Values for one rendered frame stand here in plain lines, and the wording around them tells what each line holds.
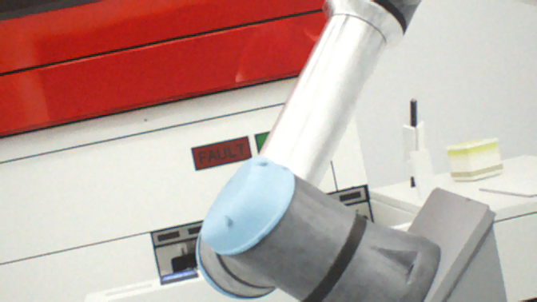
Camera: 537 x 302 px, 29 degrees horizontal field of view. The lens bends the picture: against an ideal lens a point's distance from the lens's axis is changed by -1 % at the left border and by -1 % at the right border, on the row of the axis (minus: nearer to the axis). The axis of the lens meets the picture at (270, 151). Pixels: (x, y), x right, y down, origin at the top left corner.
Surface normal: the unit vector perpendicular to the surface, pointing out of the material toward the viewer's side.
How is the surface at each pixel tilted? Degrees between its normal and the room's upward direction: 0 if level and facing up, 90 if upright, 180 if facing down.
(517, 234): 90
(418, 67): 90
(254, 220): 91
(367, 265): 65
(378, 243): 46
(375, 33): 93
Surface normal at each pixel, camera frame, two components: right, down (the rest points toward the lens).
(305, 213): 0.32, -0.38
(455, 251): -0.84, -0.53
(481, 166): 0.37, -0.03
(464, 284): 0.06, 0.04
